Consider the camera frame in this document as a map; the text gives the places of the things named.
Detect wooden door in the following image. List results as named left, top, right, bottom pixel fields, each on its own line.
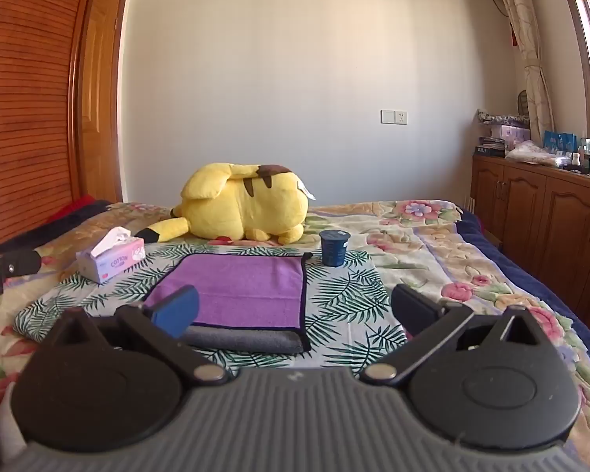
left=76, top=0, right=128, bottom=204

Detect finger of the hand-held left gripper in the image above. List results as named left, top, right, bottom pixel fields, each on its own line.
left=0, top=248, right=43, bottom=297

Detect wooden slatted wardrobe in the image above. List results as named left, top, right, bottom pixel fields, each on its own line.
left=0, top=0, right=104, bottom=247

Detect stack of books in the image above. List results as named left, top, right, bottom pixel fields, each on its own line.
left=474, top=135, right=508, bottom=159

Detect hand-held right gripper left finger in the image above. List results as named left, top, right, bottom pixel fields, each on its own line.
left=43, top=284, right=228, bottom=388

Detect leaf print cloth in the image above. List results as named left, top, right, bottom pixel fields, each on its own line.
left=14, top=243, right=408, bottom=375

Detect blue packets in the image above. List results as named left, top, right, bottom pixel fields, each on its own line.
left=543, top=131, right=577, bottom=155

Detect grey towel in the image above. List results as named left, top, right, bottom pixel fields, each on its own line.
left=183, top=324, right=306, bottom=355

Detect red cloth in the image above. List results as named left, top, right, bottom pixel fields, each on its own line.
left=48, top=195, right=98, bottom=225

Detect pink tissue box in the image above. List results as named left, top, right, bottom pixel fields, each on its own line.
left=75, top=227, right=146, bottom=284

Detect patterned curtain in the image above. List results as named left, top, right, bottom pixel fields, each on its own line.
left=489, top=0, right=557, bottom=146

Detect wooden window frame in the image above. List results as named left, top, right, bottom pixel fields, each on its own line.
left=553, top=0, right=590, bottom=144

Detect yellow plush toy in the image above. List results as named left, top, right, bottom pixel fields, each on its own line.
left=135, top=161, right=317, bottom=246

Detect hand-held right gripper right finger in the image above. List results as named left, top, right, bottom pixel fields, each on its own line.
left=360, top=283, right=548, bottom=387

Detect dark cloth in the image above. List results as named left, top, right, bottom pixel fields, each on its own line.
left=0, top=199, right=113, bottom=257

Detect patterned folded cloth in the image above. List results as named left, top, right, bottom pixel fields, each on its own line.
left=476, top=107, right=530, bottom=127

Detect dark blue blanket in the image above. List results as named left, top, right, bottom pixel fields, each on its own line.
left=454, top=208, right=590, bottom=380

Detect purple towel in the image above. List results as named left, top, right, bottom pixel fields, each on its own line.
left=142, top=252, right=314, bottom=353

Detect clear plastic bag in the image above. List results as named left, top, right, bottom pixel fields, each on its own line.
left=505, top=140, right=572, bottom=166

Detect dark blue cup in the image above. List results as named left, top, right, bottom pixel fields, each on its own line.
left=319, top=229, right=352, bottom=267

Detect wooden cabinet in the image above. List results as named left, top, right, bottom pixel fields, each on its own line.
left=470, top=153, right=590, bottom=326

